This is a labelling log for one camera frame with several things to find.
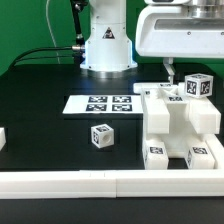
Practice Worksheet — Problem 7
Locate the small white tagged cube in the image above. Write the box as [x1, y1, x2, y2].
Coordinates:
[185, 73, 213, 98]

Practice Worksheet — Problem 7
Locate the white piece at left edge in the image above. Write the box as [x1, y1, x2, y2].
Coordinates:
[0, 127, 6, 151]

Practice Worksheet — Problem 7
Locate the long white chair side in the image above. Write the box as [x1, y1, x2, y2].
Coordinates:
[152, 82, 221, 134]

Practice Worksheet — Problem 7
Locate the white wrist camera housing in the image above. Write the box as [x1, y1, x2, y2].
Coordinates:
[144, 0, 190, 5]

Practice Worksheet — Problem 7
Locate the white cube with hole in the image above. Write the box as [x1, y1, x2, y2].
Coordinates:
[91, 124, 114, 148]

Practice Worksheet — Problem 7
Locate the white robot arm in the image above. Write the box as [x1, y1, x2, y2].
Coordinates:
[74, 0, 224, 81]

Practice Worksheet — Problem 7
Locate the white U-shaped border frame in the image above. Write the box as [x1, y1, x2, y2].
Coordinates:
[0, 134, 224, 199]

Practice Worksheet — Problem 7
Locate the black cable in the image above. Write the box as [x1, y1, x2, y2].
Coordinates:
[7, 45, 86, 71]

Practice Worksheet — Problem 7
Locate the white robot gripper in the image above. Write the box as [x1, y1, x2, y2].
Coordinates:
[135, 4, 224, 84]

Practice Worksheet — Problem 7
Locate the white chair seat block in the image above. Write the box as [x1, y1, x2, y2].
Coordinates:
[143, 93, 216, 158]

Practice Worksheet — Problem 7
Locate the white marker base plate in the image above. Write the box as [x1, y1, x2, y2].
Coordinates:
[63, 95, 143, 114]

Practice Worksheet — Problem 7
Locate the thin white cable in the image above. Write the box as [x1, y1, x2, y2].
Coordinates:
[45, 0, 62, 65]

